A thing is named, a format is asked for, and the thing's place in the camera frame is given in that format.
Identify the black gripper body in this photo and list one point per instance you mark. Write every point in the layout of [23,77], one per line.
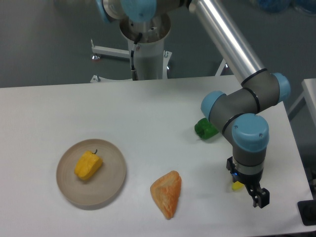
[247,175]

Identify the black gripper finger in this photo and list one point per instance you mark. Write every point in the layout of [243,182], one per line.
[260,196]

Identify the yellow pepper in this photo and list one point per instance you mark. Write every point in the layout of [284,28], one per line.
[87,165]

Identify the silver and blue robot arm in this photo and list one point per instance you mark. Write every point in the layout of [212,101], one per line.
[235,116]

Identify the green pepper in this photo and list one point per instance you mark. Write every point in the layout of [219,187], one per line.
[204,129]

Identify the beige round plate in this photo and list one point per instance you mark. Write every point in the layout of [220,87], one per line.
[102,187]

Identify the small yellow object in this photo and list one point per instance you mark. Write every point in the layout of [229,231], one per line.
[237,186]

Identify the black device at table edge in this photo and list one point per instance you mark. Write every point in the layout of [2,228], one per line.
[307,210]

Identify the orange bread slice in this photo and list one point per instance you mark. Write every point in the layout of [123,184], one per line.
[165,192]

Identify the white side table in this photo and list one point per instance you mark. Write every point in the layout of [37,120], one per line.
[307,97]

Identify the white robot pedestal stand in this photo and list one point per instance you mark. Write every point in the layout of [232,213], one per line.
[146,54]

